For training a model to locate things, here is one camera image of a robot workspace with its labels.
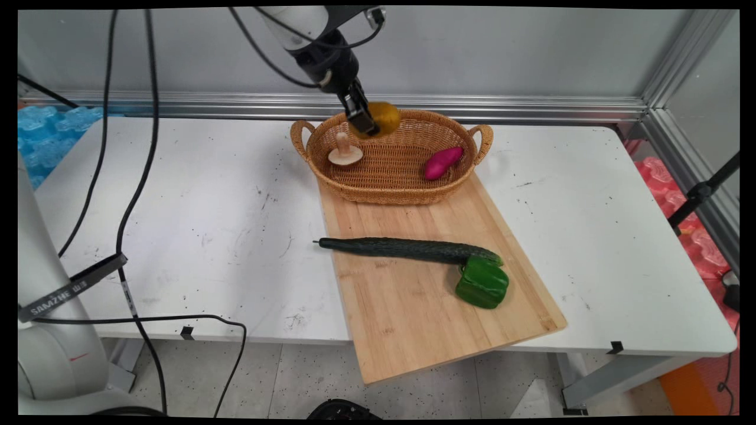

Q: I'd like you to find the black camera cable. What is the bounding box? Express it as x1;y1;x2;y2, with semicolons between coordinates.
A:
57;8;119;259

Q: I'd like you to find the dark green cucumber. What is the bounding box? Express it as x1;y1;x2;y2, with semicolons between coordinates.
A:
313;237;504;267

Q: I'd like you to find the green bell pepper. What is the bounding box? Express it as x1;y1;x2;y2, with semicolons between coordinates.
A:
455;256;510;310

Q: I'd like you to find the wooden cutting board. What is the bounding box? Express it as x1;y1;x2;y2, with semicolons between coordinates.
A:
318;171;569;385

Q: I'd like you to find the red foam mat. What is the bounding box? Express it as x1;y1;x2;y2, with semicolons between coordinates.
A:
625;139;740;331

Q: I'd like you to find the beige mushroom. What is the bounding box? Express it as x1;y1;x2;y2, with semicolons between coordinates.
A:
328;132;364;168

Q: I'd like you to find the grey table leg frame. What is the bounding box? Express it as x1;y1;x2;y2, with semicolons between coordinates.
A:
554;352;705;416

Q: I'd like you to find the yellow-brown potato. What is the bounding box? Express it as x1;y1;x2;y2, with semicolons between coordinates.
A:
350;101;402;140

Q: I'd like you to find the black tripod stand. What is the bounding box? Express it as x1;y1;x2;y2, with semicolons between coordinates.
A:
667;152;740;236

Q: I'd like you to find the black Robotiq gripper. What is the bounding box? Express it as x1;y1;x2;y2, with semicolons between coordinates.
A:
289;28;380;138

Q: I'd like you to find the small black device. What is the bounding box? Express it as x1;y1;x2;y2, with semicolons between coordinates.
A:
722;270;740;313

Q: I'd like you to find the aluminium side rail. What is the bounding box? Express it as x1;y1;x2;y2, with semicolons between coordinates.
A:
640;109;740;275

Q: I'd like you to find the thin black looping cable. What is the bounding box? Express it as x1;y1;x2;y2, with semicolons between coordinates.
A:
32;314;248;417

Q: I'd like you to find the round black floor object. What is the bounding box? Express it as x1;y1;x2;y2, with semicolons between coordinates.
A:
307;398;383;420

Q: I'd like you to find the orange floor mat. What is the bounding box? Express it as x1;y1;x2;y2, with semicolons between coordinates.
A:
657;360;722;416

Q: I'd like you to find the blue foam mat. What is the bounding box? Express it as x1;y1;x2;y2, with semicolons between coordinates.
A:
18;105;122;191

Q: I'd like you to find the horizontal aluminium back rail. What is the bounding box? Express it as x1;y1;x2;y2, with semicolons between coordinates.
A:
18;89;649;124

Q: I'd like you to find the thick black labelled cable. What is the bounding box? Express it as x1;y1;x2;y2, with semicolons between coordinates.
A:
115;8;169;415

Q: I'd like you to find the black printed velcro strap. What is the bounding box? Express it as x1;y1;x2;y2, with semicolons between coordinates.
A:
18;252;129;323

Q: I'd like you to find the woven wicker basket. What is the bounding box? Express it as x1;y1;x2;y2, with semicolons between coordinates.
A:
290;108;494;206

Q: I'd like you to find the purple sweet potato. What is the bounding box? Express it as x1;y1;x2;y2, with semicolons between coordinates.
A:
424;146;465;181

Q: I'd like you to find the thin black floor cable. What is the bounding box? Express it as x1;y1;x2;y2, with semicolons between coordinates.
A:
716;319;740;415

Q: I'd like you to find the grey table leg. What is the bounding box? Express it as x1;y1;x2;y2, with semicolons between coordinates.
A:
105;338;146;394

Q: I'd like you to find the aluminium corner post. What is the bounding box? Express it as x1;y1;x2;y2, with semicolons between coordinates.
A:
641;9;737;111

